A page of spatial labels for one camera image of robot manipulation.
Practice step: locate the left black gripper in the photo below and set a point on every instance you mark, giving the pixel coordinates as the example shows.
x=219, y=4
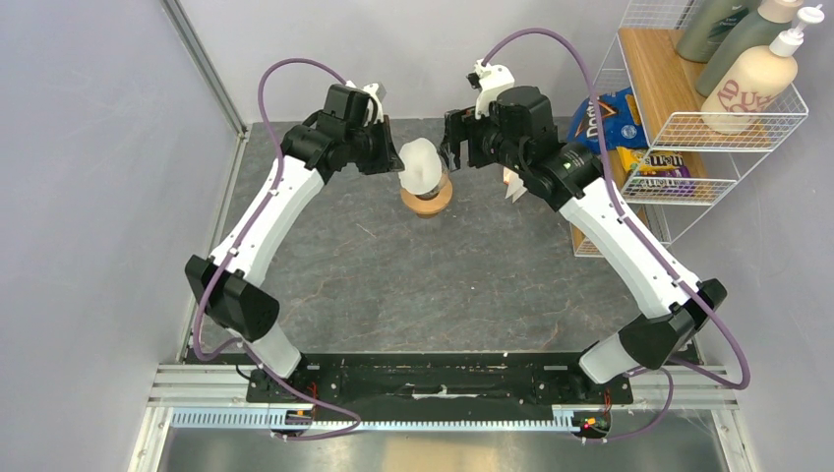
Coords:
x=388, y=158

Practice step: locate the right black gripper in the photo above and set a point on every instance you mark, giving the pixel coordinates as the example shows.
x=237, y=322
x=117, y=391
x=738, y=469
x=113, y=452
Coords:
x=461, y=125

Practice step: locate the clear glass dripper cone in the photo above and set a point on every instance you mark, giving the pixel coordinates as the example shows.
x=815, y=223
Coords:
x=443, y=182

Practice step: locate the single white coffee filter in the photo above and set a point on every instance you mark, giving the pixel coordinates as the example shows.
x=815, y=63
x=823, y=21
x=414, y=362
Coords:
x=423, y=169

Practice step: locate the round wooden dripper stand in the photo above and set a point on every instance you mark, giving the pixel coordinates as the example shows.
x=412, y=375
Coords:
x=428, y=208

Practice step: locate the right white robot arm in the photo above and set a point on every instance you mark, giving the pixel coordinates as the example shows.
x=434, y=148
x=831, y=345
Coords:
x=520, y=134

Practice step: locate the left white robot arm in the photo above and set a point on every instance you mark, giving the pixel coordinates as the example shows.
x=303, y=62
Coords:
x=351, y=128

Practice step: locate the blue Doritos chip bag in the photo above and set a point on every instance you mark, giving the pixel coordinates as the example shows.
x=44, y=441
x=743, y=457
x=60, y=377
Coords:
x=620, y=123

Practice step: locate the yellow M&M's candy bag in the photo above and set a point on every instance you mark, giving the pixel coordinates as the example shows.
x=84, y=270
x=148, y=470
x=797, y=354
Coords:
x=657, y=174

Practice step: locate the dark green bottle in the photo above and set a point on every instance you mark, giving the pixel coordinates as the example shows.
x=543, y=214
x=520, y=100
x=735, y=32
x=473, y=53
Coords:
x=709, y=27

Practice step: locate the cream pump lotion bottle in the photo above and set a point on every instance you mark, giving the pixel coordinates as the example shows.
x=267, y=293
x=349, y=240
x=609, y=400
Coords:
x=757, y=77

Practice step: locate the green bottle beige cap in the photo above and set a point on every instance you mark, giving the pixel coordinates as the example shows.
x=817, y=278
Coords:
x=760, y=26

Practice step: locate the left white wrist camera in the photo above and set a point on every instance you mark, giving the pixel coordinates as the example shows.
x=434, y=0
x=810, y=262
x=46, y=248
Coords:
x=375, y=111

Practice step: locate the white wire shelf rack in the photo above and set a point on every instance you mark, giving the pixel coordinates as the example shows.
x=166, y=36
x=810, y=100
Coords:
x=642, y=58

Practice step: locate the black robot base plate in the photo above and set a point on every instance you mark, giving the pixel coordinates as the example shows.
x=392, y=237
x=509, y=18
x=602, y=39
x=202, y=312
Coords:
x=451, y=387

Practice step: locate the aluminium frame rail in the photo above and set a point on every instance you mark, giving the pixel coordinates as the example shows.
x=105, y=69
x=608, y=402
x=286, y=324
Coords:
x=215, y=397

